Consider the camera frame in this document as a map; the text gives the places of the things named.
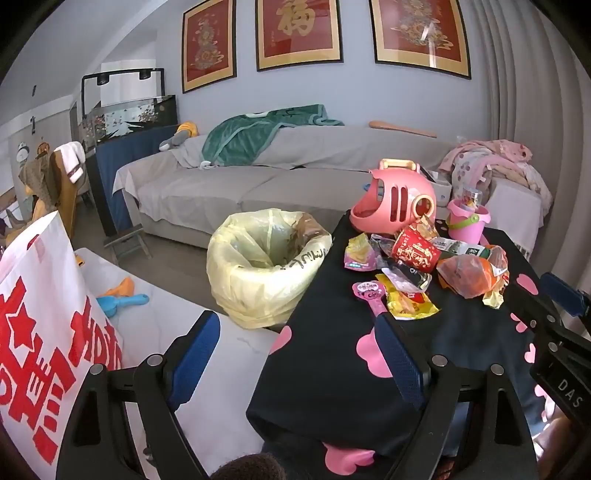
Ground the orange plastic bag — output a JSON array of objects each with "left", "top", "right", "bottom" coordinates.
[{"left": 436, "top": 244, "right": 511, "bottom": 300}]

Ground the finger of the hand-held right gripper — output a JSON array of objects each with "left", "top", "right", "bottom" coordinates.
[
  {"left": 539, "top": 271, "right": 591, "bottom": 319},
  {"left": 522, "top": 295, "right": 591, "bottom": 356}
]

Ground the black wrapper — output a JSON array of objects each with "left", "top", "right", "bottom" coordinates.
[{"left": 381, "top": 258, "right": 432, "bottom": 294}]

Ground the yellow chair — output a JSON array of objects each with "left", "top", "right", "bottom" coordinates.
[{"left": 48, "top": 148, "right": 86, "bottom": 236}]

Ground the long pink sweet wrapper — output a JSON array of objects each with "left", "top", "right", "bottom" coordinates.
[{"left": 352, "top": 281, "right": 387, "bottom": 319}]

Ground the grey curtain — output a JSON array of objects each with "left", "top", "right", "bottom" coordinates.
[{"left": 480, "top": 0, "right": 591, "bottom": 352}]

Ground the grey sofa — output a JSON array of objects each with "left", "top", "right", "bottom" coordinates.
[{"left": 113, "top": 124, "right": 546, "bottom": 259}]

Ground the green blanket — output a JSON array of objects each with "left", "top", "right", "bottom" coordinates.
[{"left": 202, "top": 105, "right": 345, "bottom": 167}]

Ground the orange toy scoop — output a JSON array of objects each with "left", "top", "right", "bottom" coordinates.
[{"left": 104, "top": 277, "right": 136, "bottom": 297}]

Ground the white coffee table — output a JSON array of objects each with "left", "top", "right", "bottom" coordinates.
[{"left": 74, "top": 247, "right": 296, "bottom": 480}]

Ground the white towel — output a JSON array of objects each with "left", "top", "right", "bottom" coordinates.
[{"left": 55, "top": 141, "right": 86, "bottom": 185}]

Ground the white bag with red print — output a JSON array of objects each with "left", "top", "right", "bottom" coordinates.
[{"left": 0, "top": 210, "right": 125, "bottom": 476}]

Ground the blue toy shovel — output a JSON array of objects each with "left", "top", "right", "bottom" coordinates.
[{"left": 96, "top": 293, "right": 151, "bottom": 318}]

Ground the pink toy bucket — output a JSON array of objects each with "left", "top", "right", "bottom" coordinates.
[{"left": 445, "top": 199, "right": 491, "bottom": 243}]

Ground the wooden paddle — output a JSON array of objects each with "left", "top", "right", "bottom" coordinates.
[{"left": 368, "top": 120, "right": 437, "bottom": 139}]

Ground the green white packet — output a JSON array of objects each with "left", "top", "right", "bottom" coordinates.
[{"left": 431, "top": 237, "right": 488, "bottom": 259}]

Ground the red framed gold character picture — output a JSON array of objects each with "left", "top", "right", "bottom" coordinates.
[{"left": 255, "top": 0, "right": 344, "bottom": 72}]

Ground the pink toy helmet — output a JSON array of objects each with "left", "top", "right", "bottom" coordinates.
[{"left": 349, "top": 158, "right": 437, "bottom": 233}]

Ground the black tablecloth with pink hearts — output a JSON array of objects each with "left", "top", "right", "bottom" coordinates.
[{"left": 246, "top": 210, "right": 591, "bottom": 476}]

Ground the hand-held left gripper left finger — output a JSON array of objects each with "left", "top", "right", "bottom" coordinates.
[{"left": 55, "top": 310, "right": 221, "bottom": 480}]

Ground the red snack packet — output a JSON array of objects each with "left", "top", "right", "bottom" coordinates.
[{"left": 392, "top": 226, "right": 439, "bottom": 274}]

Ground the brown clothing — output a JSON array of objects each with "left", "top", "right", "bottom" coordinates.
[{"left": 18, "top": 152, "right": 58, "bottom": 206}]

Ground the red framed figure picture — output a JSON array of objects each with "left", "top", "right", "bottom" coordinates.
[{"left": 181, "top": 0, "right": 238, "bottom": 94}]

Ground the small wooden stool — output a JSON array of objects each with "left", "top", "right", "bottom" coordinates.
[{"left": 102, "top": 225, "right": 153, "bottom": 266}]

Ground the fish tank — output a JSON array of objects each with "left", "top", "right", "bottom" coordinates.
[{"left": 81, "top": 68, "right": 178, "bottom": 148}]

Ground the bin with yellow bag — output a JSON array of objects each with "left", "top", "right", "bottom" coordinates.
[{"left": 206, "top": 209, "right": 333, "bottom": 329}]

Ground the yellow wafer packet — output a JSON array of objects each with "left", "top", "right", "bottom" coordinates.
[{"left": 375, "top": 272, "right": 440, "bottom": 320}]

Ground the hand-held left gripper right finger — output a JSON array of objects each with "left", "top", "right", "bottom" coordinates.
[{"left": 375, "top": 314, "right": 541, "bottom": 480}]

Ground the grey yellow stuffed toy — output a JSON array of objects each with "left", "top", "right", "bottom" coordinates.
[{"left": 159, "top": 121, "right": 199, "bottom": 152}]

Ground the red framed dragon picture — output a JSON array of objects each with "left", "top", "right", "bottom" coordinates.
[{"left": 369, "top": 0, "right": 472, "bottom": 80}]

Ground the white box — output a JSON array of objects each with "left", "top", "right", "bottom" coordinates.
[{"left": 418, "top": 168, "right": 453, "bottom": 206}]

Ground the person's right forearm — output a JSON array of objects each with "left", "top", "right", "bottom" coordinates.
[{"left": 531, "top": 413, "right": 587, "bottom": 467}]

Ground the pink blanket pile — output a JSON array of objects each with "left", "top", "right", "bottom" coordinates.
[{"left": 438, "top": 138, "right": 552, "bottom": 208}]

